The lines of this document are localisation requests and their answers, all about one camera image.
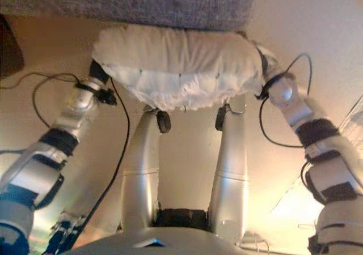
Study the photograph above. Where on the grey fabric sofa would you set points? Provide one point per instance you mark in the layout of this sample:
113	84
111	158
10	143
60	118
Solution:
156	3

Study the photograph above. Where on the silver robot right leg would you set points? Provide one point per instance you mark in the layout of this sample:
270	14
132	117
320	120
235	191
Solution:
229	167

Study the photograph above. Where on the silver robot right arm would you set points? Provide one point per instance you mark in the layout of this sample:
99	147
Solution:
320	153

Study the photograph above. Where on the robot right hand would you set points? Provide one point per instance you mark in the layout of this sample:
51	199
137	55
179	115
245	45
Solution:
265	63

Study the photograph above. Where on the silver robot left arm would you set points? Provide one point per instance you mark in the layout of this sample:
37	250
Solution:
42	167

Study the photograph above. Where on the white ruffled cushion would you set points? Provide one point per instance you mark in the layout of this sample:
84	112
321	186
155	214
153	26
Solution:
175	68

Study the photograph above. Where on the red-brown wooden cabinet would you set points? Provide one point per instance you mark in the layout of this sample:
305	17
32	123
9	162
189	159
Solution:
10	48

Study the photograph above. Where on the grey robot torso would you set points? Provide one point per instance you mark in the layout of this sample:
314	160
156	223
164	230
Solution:
141	243

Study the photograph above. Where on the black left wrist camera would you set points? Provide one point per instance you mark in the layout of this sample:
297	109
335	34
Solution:
107	96

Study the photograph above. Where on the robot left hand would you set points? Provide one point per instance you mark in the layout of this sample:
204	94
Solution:
97	72

